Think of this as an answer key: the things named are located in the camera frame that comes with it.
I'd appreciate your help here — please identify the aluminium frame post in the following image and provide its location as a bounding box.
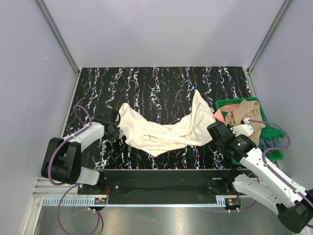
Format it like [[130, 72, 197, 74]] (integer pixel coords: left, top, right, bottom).
[[35, 0, 81, 75], [246, 0, 294, 74]]

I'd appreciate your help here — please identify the purple cable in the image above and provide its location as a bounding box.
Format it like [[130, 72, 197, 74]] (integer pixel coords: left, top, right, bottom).
[[228, 118, 313, 213], [47, 105, 102, 235]]

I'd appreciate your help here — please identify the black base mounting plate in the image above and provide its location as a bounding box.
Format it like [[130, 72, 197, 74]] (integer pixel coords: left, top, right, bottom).
[[78, 169, 237, 199]]

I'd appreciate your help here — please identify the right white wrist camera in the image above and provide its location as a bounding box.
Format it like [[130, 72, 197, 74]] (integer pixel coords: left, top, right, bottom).
[[230, 117, 254, 137]]

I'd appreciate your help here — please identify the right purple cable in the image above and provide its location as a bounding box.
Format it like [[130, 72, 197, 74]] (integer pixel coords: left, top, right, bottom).
[[228, 118, 313, 213]]

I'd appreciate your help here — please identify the right aluminium frame post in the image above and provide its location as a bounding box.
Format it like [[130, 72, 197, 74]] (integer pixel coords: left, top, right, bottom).
[[246, 0, 294, 74]]

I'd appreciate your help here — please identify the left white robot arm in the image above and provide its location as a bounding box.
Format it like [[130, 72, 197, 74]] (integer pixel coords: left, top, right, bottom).
[[41, 109, 120, 194]]

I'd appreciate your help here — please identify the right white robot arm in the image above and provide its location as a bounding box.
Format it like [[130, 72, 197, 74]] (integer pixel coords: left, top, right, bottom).
[[207, 120, 313, 234]]

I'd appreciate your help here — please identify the left aluminium frame post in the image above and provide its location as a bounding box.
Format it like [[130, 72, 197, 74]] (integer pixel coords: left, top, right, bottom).
[[35, 0, 81, 75]]

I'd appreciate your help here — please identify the green t shirt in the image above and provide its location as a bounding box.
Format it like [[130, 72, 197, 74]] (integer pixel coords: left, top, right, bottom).
[[261, 125, 285, 139]]

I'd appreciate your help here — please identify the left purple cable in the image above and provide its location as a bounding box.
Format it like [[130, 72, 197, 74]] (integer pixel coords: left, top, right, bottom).
[[47, 105, 102, 235]]

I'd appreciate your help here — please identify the green plastic bin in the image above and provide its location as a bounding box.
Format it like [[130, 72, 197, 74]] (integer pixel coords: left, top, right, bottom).
[[215, 97, 285, 167]]

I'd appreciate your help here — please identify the white slotted cable duct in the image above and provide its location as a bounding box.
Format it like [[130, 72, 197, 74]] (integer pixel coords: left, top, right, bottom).
[[43, 195, 240, 208]]

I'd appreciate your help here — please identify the blue grey t shirt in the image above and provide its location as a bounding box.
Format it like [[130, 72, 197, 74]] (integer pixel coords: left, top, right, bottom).
[[258, 137, 282, 152]]

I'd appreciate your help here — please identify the cream white t shirt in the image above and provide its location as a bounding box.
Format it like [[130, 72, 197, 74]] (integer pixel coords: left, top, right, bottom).
[[118, 90, 216, 157]]

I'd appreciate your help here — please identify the beige t shirt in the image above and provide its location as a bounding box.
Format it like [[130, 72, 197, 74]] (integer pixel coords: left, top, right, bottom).
[[225, 99, 266, 146]]

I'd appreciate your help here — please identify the pink t shirt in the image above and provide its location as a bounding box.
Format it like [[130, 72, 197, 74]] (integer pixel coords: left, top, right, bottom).
[[214, 104, 239, 122]]

